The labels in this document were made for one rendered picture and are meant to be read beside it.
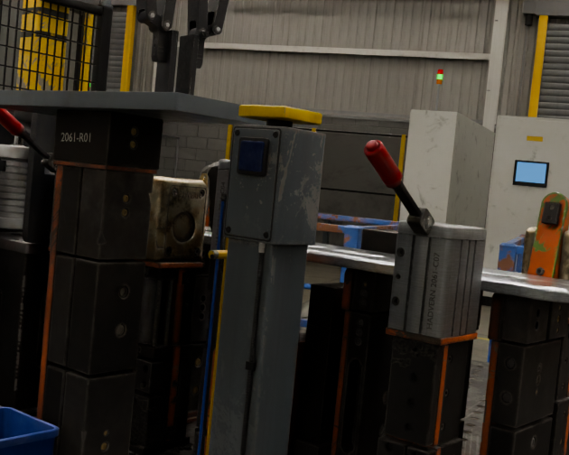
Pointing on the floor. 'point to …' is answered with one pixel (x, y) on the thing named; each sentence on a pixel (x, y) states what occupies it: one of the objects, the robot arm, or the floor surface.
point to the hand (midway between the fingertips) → (176, 66)
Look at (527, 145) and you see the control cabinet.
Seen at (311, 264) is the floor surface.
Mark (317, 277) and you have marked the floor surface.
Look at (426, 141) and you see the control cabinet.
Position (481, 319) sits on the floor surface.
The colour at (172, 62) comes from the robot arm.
